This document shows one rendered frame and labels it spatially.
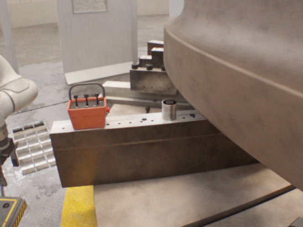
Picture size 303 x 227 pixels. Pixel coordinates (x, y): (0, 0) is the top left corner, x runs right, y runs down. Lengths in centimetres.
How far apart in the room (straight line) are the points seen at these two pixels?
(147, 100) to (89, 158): 119
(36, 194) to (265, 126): 171
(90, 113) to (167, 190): 62
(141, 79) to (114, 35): 218
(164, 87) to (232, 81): 149
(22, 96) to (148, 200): 84
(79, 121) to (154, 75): 114
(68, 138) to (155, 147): 48
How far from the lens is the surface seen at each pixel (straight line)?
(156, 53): 237
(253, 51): 94
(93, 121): 133
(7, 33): 408
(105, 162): 146
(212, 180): 160
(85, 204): 189
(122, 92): 254
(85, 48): 427
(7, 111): 105
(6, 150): 112
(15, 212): 153
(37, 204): 199
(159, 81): 231
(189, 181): 157
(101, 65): 443
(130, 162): 147
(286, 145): 77
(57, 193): 203
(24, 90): 110
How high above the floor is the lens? 134
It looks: 26 degrees down
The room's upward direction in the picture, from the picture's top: straight up
